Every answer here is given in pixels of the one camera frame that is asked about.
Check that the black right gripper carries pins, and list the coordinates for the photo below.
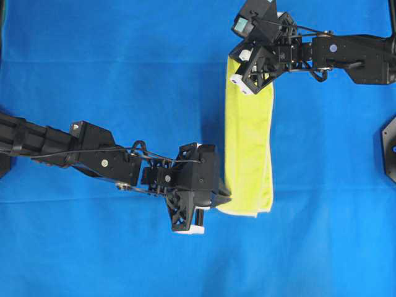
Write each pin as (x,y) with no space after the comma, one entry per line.
(259,65)

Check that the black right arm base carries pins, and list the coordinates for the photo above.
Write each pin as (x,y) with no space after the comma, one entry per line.
(388,147)

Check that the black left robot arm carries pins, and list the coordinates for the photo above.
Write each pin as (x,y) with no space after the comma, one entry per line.
(92,151)

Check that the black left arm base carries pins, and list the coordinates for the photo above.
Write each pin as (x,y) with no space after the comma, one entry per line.
(7,141)

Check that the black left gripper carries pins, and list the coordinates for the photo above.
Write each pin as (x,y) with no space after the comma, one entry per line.
(195,188)

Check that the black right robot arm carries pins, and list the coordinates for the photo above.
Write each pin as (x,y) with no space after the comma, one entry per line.
(368,60)

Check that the blue table cloth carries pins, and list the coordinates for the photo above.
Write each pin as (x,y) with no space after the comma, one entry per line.
(156,71)

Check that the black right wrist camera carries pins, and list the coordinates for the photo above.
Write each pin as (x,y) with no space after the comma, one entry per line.
(259,20)

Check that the yellow-green towel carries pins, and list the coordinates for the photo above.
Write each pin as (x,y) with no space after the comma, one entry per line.
(248,161)

